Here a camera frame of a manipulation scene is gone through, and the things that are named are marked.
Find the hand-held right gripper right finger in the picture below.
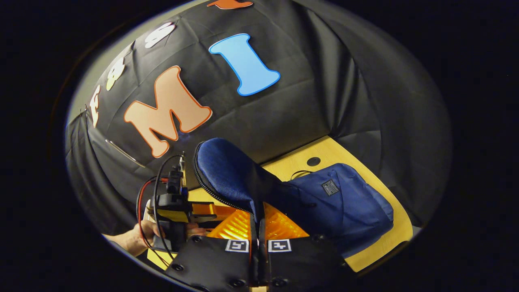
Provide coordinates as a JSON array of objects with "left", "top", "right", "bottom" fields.
[{"left": 259, "top": 202, "right": 350, "bottom": 289}]

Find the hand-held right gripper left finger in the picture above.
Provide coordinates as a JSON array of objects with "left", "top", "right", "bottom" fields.
[{"left": 165, "top": 208, "right": 260, "bottom": 291}]

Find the blue schoolbag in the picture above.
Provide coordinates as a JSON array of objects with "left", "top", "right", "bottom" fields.
[{"left": 193, "top": 137, "right": 395, "bottom": 260}]

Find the black backdrop cloth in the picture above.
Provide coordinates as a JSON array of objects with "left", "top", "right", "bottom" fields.
[{"left": 65, "top": 0, "right": 453, "bottom": 238}]

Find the black cable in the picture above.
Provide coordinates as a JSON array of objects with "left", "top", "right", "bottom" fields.
[{"left": 152, "top": 154, "right": 185, "bottom": 261}]

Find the red cable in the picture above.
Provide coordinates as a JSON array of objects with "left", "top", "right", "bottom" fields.
[{"left": 135, "top": 177, "right": 170, "bottom": 268}]

